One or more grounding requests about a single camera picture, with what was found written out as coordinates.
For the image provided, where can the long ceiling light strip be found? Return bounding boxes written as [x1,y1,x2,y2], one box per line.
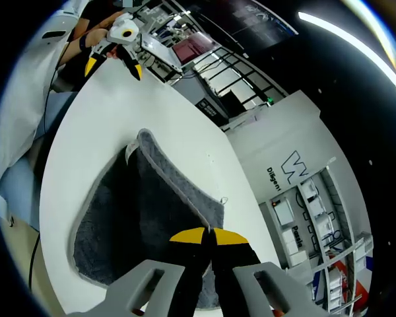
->
[297,11,396,105]

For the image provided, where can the row of white storage bins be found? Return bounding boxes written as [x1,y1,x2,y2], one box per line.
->
[272,180,374,304]

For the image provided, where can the white laptop dark red screen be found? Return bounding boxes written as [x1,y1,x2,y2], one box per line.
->
[140,31,218,73]

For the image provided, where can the person's white shirt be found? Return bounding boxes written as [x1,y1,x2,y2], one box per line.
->
[0,39,70,186]

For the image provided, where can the grey cabinet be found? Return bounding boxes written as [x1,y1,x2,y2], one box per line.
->
[171,77,205,103]

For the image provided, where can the white wearable device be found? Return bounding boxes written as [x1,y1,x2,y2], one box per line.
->
[36,8,79,47]

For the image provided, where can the grey metal storage shelf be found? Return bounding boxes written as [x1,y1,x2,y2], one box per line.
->
[260,164,374,314]

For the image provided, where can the person's light blue jeans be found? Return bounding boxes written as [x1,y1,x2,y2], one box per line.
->
[0,90,79,232]

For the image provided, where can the black cabinet with label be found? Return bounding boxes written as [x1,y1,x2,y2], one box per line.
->
[194,95,232,126]

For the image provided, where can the dark hanging banner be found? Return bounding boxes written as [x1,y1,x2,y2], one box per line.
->
[226,0,300,52]

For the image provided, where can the black framed window wall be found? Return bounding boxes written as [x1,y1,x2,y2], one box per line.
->
[181,46,286,110]

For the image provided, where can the person's left hand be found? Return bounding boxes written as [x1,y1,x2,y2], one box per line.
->
[86,28,119,60]

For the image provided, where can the grey plush towel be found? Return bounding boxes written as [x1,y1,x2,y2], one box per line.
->
[69,128,228,310]

